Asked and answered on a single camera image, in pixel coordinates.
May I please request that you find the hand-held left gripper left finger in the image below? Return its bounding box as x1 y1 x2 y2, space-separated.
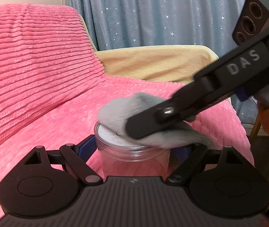
24 135 103 185

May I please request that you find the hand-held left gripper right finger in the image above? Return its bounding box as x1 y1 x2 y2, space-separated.
165 144 240 186

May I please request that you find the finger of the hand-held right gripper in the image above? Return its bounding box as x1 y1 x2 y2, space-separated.
125 78 232 140

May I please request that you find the grey and green microfiber cloth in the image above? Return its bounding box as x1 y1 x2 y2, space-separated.
98 92 216 150

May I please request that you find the clear container with white lid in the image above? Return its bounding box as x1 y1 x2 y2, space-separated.
94 120 173 179

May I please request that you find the pink ribbed blanket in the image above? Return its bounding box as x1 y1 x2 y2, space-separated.
0 76 255 220

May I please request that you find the yellow fleece blanket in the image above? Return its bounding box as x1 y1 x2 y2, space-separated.
78 13 232 104

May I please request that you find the wooden furniture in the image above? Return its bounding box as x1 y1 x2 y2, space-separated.
249 113 269 194

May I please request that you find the pink ribbed pillow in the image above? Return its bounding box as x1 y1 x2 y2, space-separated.
0 3 105 160

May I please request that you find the blue star-print curtain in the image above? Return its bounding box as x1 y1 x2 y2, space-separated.
65 0 269 126

